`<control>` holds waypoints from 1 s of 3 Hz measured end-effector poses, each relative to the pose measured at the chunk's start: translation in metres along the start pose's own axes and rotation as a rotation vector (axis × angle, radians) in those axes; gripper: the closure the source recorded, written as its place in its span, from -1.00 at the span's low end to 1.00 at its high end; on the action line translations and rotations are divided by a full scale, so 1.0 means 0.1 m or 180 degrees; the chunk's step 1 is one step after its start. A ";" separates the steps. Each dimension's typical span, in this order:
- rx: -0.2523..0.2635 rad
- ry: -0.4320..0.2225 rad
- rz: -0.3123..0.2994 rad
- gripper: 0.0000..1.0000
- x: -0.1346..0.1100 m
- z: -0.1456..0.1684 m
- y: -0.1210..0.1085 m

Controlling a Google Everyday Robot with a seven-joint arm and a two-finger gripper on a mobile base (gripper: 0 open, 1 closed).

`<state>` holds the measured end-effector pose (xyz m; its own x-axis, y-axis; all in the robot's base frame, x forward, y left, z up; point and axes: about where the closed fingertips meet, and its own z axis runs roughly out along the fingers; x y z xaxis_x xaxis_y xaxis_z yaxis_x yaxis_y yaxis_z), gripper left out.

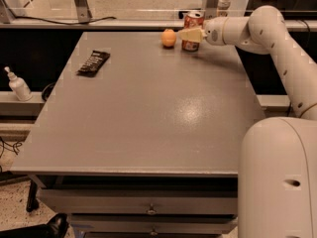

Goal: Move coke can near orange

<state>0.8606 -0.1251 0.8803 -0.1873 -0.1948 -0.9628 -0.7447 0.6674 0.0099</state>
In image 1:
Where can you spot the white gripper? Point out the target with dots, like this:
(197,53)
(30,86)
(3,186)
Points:
(214,31)

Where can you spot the red coke can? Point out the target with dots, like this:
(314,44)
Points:
(191,20)

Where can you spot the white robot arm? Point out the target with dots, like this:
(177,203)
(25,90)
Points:
(277,176)

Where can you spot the orange fruit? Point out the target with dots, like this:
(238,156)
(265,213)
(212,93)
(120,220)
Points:
(168,38)

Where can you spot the black snack bar wrapper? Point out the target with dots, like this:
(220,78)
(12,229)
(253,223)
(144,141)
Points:
(93,64)

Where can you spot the white pump bottle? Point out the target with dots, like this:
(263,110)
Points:
(18,85)

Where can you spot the grey upper drawer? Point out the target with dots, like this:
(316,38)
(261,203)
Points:
(150,202)

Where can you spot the grey drawer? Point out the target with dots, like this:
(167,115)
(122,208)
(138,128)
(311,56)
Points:
(150,202)
(169,224)

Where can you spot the grey lower drawer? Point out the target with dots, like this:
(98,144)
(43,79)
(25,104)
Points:
(169,224)

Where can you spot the black shoe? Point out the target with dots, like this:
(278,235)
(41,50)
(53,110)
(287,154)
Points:
(55,228)

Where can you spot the grey metal bracket right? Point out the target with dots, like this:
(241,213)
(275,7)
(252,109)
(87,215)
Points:
(210,8)

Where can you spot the grey metal bracket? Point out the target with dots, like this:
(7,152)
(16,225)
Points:
(210,8)
(83,12)

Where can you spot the grey metal bracket left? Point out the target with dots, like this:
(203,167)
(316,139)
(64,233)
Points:
(83,12)

